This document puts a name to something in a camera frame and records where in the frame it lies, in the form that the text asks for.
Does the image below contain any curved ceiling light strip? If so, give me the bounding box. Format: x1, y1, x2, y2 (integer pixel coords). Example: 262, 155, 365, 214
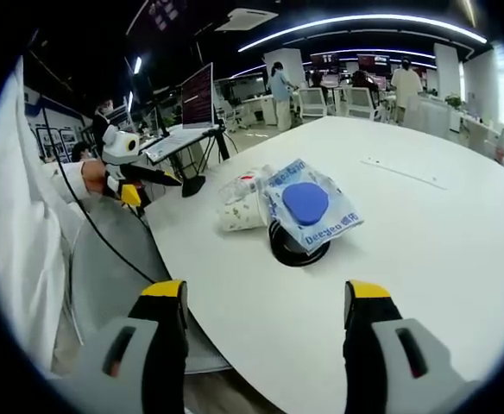
236, 13, 488, 53

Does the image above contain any black stand base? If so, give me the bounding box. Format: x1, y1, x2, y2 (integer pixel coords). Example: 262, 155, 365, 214
180, 173, 207, 199

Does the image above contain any person's left hand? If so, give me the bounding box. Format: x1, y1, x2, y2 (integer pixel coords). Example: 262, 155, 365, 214
80, 160, 109, 194

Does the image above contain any black laptop stand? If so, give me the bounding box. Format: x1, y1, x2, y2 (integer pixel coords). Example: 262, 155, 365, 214
165, 127, 241, 182

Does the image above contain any white office chair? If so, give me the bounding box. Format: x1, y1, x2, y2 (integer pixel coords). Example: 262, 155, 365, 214
298, 86, 329, 120
345, 86, 381, 122

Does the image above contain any grey mesh chair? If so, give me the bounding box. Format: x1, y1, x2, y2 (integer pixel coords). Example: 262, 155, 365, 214
66, 196, 232, 376

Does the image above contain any ceiling air conditioner unit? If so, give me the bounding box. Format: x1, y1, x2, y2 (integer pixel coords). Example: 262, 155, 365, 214
214, 7, 280, 34

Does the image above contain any black cable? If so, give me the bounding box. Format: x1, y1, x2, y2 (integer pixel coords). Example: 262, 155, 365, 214
39, 105, 157, 285

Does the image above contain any floral print tissue pack item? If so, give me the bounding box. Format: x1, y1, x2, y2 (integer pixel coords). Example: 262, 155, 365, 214
216, 189, 271, 234

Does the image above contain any background red monitor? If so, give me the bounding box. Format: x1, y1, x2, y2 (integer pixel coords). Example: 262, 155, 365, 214
356, 53, 392, 78

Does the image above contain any person's white clothing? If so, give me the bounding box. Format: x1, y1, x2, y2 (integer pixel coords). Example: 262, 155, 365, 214
0, 58, 87, 379

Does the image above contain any white table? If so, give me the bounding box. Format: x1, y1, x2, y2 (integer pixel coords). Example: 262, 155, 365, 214
142, 115, 504, 414

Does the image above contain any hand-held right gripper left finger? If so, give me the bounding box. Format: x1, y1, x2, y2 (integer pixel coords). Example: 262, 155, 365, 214
48, 279, 191, 414

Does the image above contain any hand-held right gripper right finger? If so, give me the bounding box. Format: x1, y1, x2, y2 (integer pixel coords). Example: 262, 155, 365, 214
342, 279, 482, 414

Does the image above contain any clear plastic bag item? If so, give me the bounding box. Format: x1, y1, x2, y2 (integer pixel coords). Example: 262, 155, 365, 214
218, 163, 275, 204

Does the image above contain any blue sponge packet item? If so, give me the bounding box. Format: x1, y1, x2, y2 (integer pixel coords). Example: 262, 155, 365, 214
263, 158, 365, 255

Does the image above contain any open silver laptop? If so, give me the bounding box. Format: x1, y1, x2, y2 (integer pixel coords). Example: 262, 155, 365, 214
142, 61, 219, 166

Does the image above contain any black round base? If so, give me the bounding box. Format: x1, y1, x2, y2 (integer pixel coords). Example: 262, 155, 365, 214
268, 217, 332, 268

